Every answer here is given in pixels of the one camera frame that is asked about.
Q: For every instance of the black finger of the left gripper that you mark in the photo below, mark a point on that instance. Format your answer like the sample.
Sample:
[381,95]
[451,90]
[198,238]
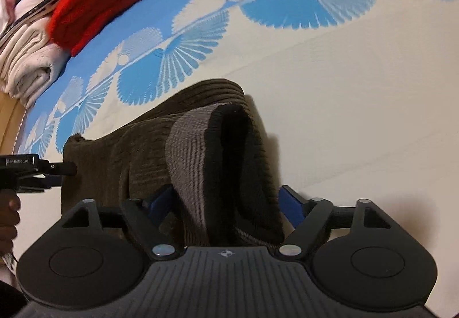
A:
[63,169]
[38,184]

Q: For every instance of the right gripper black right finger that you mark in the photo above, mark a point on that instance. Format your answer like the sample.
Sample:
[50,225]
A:
[357,255]

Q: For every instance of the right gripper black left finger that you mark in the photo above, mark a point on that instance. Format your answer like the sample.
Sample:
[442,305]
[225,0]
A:
[92,256]

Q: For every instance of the dark brown corduroy pants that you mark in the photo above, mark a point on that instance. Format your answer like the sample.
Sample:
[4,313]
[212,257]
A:
[204,143]

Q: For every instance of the person's left hand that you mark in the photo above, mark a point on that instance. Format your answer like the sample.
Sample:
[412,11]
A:
[9,219]

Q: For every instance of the wooden bed headboard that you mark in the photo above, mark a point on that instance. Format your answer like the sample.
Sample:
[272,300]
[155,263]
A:
[11,117]

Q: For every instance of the white folded quilt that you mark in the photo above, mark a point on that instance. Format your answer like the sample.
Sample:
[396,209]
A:
[31,62]

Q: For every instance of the pink white cloth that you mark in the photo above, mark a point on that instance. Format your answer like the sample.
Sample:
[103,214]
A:
[7,14]

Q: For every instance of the blue white patterned bedsheet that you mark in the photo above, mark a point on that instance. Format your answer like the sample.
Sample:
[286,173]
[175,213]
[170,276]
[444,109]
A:
[358,98]

